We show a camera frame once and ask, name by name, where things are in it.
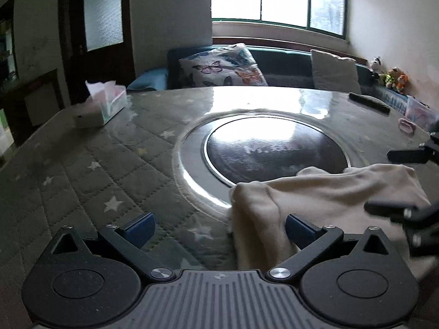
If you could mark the green framed window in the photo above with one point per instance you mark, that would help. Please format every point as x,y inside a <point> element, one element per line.
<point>325,16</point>

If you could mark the cream fleece garment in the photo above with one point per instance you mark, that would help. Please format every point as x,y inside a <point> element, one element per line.
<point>259,210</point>

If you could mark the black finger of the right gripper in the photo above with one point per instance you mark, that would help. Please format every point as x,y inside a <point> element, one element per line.
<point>403,213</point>
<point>425,153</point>

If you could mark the dark door with frosted glass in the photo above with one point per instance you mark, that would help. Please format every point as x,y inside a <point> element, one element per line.
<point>96,44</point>

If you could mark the round glass hotplate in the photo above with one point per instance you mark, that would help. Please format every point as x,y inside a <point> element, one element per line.
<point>218,150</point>

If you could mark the grey plain pillow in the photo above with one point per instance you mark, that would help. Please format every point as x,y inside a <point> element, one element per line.
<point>334,73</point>

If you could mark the blue cushion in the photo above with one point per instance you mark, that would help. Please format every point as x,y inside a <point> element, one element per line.
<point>150,80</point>

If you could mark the tissue box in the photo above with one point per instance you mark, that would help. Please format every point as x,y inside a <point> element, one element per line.
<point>105,101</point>

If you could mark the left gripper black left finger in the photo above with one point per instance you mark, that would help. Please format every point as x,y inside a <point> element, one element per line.
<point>124,243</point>

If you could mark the orange plush toy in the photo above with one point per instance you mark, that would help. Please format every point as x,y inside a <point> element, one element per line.
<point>401,83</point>

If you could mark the dark wooden cabinet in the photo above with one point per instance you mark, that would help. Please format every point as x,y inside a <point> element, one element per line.
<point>26,103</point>

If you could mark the black remote control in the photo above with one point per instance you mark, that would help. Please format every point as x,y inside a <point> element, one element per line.
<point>370,103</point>

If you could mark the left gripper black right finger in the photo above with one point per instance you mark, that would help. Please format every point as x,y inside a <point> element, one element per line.
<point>314,243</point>

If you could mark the butterfly print pillow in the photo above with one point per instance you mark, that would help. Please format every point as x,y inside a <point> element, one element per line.
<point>232,65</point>

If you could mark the black white plush toy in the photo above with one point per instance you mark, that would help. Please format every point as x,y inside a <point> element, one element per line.
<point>376,66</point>

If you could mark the yellow green plush toy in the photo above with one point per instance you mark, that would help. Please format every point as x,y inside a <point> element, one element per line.
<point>391,78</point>

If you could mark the clear plastic storage box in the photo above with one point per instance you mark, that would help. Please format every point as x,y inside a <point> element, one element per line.
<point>421,114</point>

